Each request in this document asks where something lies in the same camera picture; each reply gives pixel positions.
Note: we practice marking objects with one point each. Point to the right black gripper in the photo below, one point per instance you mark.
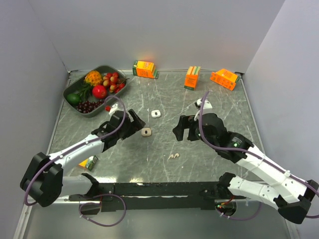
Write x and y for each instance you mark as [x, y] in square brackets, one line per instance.
[185, 121]

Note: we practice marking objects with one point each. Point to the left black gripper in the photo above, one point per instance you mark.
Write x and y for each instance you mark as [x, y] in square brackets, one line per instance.
[134, 125]

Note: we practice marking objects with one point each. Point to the beige earbud charging case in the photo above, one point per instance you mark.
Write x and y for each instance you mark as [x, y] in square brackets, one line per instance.
[146, 132]

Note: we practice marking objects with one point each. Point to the white earbud charging case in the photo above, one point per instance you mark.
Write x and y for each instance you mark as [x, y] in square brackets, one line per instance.
[155, 114]

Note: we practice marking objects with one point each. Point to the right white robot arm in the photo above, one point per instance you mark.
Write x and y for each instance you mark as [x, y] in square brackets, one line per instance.
[289, 195]

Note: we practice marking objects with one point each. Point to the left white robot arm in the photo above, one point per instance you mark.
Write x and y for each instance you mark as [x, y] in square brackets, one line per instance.
[45, 180]

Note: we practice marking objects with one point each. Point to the orange sponge box back middle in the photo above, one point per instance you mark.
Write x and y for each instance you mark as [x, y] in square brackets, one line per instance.
[192, 77]

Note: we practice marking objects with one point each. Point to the orange sponge box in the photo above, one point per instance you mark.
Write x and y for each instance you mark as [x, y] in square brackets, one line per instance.
[145, 69]
[225, 78]
[192, 77]
[89, 163]

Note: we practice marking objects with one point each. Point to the red apple toy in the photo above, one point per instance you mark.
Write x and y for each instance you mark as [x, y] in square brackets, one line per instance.
[99, 92]

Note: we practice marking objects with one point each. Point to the red lychee bunch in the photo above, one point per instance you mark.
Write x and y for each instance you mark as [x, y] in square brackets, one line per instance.
[113, 82]

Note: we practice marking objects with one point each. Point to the dark grape bunch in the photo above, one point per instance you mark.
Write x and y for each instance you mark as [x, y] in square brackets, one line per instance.
[87, 107]

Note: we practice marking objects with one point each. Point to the orange sponge box back left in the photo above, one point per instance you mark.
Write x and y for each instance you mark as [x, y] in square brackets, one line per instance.
[145, 69]

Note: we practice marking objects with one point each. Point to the orange sponge box front left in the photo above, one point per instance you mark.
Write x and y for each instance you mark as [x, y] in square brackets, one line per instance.
[89, 163]

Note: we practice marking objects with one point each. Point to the orange pineapple toy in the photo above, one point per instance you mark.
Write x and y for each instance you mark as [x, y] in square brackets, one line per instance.
[93, 78]

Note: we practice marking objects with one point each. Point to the orange sponge box back right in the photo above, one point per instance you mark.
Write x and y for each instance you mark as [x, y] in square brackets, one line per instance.
[225, 78]

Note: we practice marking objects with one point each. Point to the green lime toy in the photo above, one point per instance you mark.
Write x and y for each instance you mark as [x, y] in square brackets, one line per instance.
[73, 99]

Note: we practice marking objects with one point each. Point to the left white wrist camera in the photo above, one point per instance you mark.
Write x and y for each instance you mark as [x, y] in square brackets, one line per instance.
[111, 109]

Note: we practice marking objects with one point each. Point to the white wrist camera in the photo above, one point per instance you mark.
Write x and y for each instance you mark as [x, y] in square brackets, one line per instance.
[111, 109]
[205, 105]

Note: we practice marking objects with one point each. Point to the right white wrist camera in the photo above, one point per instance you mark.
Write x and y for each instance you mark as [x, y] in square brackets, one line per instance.
[205, 105]

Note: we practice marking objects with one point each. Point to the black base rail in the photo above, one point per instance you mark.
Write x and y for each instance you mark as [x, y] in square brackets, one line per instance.
[164, 195]

